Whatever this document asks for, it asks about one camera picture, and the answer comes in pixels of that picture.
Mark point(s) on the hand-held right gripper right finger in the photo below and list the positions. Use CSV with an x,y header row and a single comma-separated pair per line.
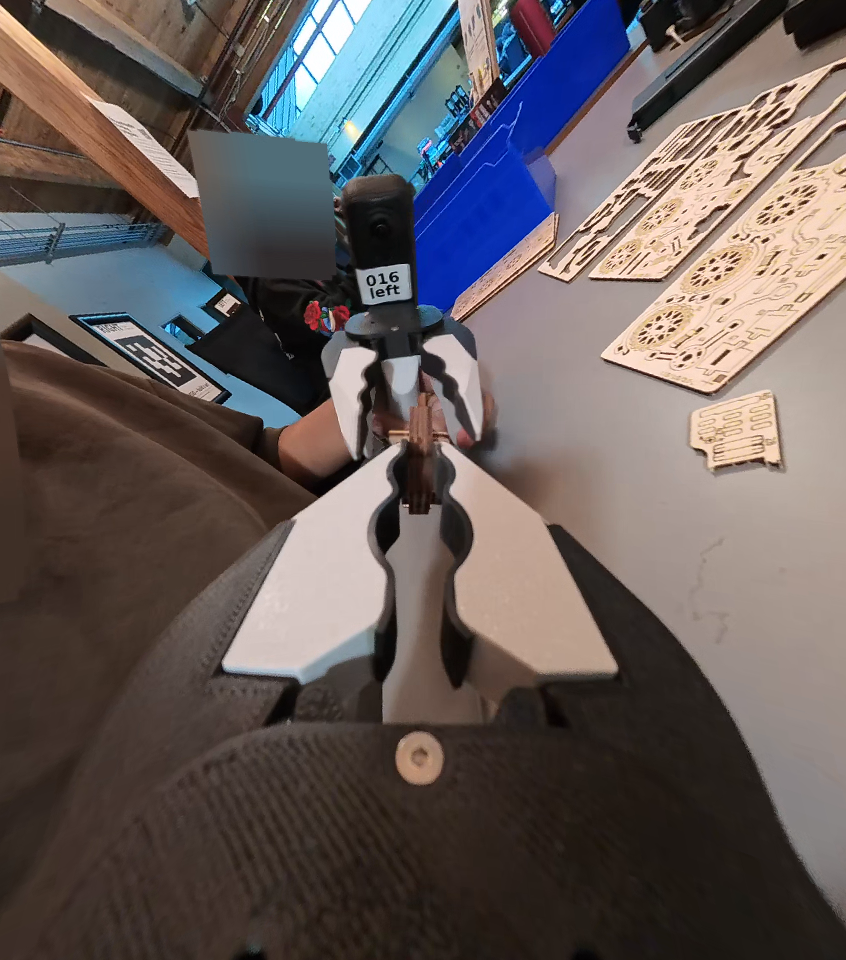
x,y
535,600

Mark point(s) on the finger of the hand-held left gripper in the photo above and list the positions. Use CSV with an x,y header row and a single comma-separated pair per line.
x,y
352,397
464,390

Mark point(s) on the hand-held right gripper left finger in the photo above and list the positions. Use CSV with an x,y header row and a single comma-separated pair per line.
x,y
303,600

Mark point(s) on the partly built wooden model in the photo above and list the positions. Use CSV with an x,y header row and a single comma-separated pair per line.
x,y
417,480

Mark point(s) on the wooden puzzle sheet many cutouts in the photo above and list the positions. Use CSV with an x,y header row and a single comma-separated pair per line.
x,y
603,247

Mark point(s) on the striped small wooden piece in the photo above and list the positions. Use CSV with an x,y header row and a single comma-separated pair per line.
x,y
738,431

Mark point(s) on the wooden puzzle sheet rectangular window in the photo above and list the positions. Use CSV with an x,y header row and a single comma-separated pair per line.
x,y
730,322

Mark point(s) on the person's left forearm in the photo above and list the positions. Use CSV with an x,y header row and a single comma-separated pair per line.
x,y
310,442

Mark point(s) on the grey desk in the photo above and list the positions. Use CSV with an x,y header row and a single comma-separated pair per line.
x,y
768,600

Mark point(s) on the person's left hand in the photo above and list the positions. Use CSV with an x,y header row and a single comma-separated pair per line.
x,y
489,420

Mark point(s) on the blue plastic bin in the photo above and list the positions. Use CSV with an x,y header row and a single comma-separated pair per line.
x,y
580,60
468,247

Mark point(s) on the spare wooden sheet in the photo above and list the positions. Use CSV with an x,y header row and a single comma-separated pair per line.
x,y
505,270

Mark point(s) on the framed marker poster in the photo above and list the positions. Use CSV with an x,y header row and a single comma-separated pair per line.
x,y
153,356

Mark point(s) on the red bottle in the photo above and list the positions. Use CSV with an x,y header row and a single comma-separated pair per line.
x,y
532,26

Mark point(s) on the white paper sign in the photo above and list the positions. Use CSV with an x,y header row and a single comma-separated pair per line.
x,y
145,142

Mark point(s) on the black power adapter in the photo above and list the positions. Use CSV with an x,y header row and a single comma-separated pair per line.
x,y
693,75

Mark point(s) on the black battery charger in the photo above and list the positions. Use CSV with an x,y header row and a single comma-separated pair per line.
x,y
674,15

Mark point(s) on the wooden beam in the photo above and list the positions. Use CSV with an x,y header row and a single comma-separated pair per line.
x,y
33,82

